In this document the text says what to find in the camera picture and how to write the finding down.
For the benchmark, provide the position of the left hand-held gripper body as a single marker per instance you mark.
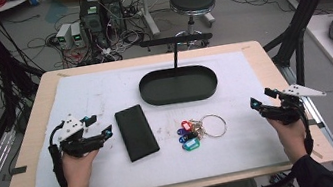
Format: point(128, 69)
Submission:
point(76, 144)

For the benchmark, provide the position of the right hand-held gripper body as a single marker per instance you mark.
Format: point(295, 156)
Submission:
point(287, 111)

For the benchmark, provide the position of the person's left hand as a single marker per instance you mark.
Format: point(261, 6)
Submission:
point(77, 170)

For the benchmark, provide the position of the person's right hand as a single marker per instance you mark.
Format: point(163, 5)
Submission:
point(291, 137)

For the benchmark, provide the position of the black smartphone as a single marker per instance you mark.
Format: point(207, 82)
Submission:
point(136, 133)

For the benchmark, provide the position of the white table mat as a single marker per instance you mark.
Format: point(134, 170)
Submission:
point(107, 179)

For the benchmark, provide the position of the black oval tray with stand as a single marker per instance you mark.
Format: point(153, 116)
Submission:
point(177, 88)

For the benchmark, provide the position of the grey bench power supply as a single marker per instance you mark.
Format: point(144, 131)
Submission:
point(63, 37)
point(77, 36)

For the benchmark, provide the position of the black computer tower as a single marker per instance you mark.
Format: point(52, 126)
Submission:
point(93, 20)
point(113, 7)

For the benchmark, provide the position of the black round stool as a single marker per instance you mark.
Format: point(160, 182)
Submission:
point(192, 1)

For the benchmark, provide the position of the white stand leg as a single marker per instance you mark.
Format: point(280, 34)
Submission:
point(148, 12)

